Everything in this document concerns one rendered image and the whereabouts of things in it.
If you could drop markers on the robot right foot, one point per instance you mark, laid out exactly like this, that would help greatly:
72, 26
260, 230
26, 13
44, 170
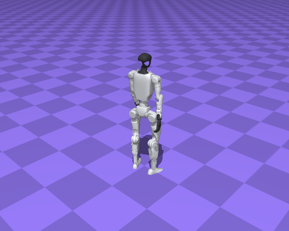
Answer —
151, 171

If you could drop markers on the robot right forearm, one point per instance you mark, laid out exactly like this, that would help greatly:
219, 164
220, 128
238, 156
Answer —
159, 106

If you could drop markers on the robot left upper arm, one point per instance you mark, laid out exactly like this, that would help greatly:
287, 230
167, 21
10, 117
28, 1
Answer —
130, 76

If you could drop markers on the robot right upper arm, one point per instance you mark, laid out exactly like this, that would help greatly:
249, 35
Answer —
157, 85

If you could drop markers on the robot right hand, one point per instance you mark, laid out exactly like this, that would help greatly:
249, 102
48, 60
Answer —
158, 123

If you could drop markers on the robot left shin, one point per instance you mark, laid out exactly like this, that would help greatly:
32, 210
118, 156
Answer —
135, 150

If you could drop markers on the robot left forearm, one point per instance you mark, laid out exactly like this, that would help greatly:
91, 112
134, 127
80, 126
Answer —
134, 98

